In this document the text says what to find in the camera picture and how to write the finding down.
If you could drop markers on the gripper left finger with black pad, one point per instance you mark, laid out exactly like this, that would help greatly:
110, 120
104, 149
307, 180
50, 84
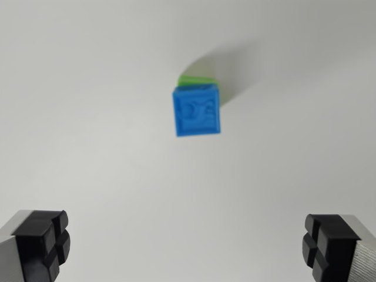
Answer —
32, 249

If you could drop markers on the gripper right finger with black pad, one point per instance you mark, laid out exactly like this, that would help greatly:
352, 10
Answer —
340, 249

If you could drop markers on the blue embossed cube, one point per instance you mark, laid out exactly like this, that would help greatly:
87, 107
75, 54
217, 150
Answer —
196, 113

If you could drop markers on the green embossed cube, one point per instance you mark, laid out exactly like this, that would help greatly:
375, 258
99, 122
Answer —
191, 79

